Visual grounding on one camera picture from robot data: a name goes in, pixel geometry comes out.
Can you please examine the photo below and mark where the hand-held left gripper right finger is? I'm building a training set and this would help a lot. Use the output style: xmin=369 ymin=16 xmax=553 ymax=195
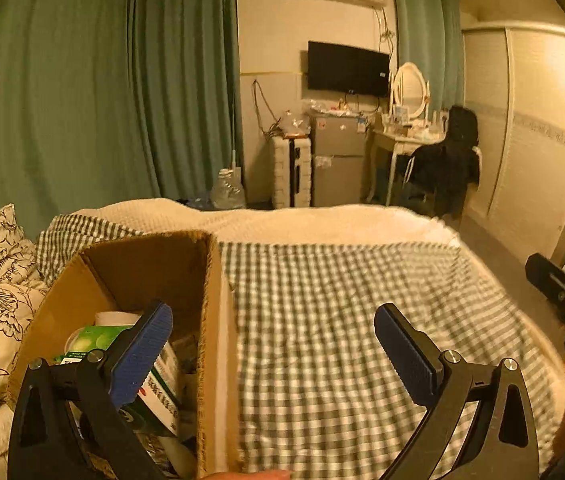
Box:
xmin=373 ymin=302 xmax=540 ymax=480

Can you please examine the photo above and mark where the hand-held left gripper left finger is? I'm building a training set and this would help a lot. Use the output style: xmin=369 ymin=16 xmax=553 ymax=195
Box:
xmin=7 ymin=299 xmax=174 ymax=480

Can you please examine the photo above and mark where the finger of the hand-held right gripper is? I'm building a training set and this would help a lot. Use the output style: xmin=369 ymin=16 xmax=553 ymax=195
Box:
xmin=525 ymin=254 xmax=565 ymax=306

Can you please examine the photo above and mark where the green white medicine box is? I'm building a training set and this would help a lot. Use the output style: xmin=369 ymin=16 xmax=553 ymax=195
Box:
xmin=52 ymin=325 xmax=183 ymax=436

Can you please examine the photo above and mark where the brown cardboard box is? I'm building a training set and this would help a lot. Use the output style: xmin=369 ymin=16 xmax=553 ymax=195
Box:
xmin=5 ymin=230 xmax=243 ymax=480

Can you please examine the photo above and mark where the white tape roll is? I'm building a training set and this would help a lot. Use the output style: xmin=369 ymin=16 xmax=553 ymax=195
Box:
xmin=93 ymin=310 xmax=148 ymax=328

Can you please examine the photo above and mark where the grey checked blanket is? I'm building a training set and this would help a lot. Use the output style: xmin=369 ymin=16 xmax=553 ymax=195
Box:
xmin=37 ymin=212 xmax=563 ymax=480

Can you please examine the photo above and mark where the white louvred wardrobe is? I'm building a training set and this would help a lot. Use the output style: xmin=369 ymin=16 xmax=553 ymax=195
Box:
xmin=462 ymin=22 xmax=565 ymax=266

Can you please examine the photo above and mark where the black jacket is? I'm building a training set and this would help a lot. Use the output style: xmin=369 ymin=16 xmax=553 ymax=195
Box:
xmin=409 ymin=105 xmax=480 ymax=216

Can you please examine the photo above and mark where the chair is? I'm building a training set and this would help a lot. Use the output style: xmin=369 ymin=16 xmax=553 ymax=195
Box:
xmin=401 ymin=145 xmax=438 ymax=208

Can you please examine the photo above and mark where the large clear water bottle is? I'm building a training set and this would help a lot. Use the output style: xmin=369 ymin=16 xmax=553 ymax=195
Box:
xmin=210 ymin=167 xmax=246 ymax=211

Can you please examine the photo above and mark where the white dressing table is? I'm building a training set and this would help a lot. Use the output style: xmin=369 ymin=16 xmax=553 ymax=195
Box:
xmin=369 ymin=120 xmax=450 ymax=206

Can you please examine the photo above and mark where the white suitcase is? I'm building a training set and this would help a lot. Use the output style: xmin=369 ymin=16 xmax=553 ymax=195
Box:
xmin=271 ymin=135 xmax=313 ymax=208

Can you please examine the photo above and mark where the small silver fridge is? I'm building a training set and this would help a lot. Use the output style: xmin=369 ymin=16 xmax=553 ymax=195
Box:
xmin=309 ymin=112 xmax=367 ymax=207

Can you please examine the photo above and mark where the white oval vanity mirror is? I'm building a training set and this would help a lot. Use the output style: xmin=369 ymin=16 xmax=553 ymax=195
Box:
xmin=389 ymin=62 xmax=430 ymax=121

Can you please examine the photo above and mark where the crumpled clear plastic bag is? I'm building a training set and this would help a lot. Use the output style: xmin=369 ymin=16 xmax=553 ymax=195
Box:
xmin=280 ymin=110 xmax=311 ymax=136

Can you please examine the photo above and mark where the wide green curtain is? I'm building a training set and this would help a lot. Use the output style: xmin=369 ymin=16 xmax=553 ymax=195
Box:
xmin=0 ymin=0 xmax=240 ymax=241

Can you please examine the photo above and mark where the narrow green curtain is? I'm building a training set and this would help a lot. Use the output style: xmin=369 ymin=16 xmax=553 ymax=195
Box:
xmin=391 ymin=0 xmax=465 ymax=111

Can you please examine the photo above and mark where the black wall television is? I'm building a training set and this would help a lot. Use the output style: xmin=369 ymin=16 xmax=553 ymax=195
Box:
xmin=307 ymin=41 xmax=390 ymax=97

